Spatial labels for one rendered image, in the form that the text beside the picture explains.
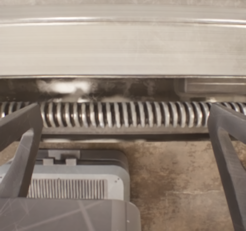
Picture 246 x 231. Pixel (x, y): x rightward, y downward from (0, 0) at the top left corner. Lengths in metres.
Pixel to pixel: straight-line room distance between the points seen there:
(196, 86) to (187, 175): 0.65
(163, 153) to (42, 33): 0.97
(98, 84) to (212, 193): 0.85
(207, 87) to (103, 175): 0.48
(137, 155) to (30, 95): 0.61
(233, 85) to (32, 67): 0.53
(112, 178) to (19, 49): 0.69
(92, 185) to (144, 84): 0.43
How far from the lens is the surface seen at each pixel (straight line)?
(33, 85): 0.70
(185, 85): 0.61
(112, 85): 0.65
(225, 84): 0.65
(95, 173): 0.87
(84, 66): 0.23
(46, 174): 0.90
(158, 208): 1.24
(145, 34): 0.22
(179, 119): 0.34
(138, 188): 1.17
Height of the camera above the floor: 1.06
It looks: 84 degrees down
